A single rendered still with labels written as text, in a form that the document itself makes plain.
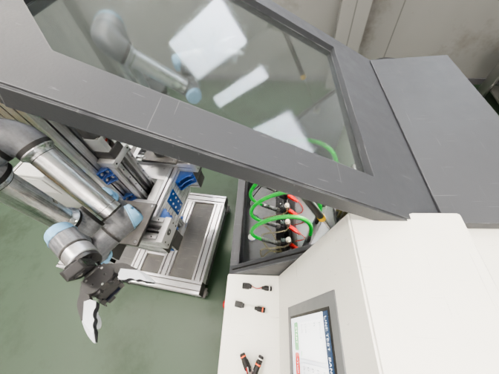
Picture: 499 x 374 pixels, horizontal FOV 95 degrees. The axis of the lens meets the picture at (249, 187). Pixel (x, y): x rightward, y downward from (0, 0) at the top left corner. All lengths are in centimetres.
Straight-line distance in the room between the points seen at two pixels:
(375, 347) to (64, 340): 237
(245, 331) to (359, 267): 63
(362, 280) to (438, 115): 60
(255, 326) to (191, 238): 119
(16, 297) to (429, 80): 322
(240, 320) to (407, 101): 98
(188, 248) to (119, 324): 78
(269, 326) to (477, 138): 89
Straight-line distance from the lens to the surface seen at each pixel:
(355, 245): 51
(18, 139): 88
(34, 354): 272
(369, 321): 48
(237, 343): 103
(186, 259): 200
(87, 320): 66
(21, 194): 98
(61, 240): 79
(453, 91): 104
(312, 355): 71
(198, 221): 209
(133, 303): 232
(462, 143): 86
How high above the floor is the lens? 200
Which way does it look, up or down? 55 degrees down
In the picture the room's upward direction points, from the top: 10 degrees counter-clockwise
